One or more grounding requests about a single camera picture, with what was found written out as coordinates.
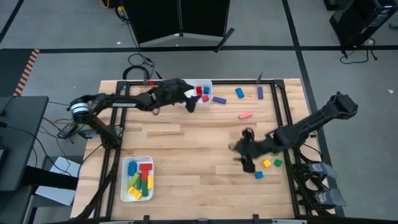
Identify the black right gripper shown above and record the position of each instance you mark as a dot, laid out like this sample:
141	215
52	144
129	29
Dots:
259	149

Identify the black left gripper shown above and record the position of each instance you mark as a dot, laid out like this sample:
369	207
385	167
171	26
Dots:
169	93

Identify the small red block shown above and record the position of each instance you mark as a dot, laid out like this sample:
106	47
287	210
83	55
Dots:
205	98
199	90

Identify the small blue cube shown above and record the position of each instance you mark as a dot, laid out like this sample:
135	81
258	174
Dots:
259	175
206	90

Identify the small yellow cube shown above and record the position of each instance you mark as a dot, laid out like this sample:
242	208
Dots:
266	163

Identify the purple rectangular block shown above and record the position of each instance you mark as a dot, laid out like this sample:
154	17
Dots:
260	92
219	100

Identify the pink rectangular block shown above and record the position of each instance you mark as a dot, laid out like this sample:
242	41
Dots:
245	115

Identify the blue rectangular block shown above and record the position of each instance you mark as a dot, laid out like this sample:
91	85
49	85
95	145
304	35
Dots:
132	168
239	93

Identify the red rectangular block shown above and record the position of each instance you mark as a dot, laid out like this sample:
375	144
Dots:
144	175
145	166

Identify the yellow cylinder block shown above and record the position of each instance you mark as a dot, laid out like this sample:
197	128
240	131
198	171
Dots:
150	182

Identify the light green long block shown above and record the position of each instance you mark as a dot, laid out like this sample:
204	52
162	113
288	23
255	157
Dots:
134	180

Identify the dark green long block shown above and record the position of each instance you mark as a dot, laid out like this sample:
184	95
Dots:
145	189
139	185

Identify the yellow arch block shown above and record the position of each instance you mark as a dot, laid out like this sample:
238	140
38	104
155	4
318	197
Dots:
134	193

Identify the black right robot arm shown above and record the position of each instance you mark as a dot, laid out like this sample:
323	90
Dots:
304	127

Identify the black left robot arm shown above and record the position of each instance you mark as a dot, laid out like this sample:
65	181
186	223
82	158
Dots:
136	100

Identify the white bin with label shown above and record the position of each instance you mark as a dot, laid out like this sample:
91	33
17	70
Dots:
202	104

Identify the small green cube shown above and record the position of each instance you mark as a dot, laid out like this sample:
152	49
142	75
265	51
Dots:
278	162
275	154

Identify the grey translucent bag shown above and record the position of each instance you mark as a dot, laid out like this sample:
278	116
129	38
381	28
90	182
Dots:
323	169
331	197

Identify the black folding partition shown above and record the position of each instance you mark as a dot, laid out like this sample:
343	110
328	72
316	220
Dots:
155	18

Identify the white plastic bin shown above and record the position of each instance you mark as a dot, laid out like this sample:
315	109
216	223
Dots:
136	160

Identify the black power adapter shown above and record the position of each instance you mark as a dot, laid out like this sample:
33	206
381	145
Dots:
66	131

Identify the white panel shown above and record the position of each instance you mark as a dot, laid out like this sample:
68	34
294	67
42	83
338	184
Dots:
66	166

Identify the orange black hazard tape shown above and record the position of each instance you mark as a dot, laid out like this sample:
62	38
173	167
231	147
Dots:
26	73

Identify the black equipment cart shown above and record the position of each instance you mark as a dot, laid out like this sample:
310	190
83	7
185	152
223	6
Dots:
357	21

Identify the black desk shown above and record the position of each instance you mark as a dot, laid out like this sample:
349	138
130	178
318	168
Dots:
18	140

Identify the black aluminium table frame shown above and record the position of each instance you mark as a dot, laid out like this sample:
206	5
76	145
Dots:
236	82

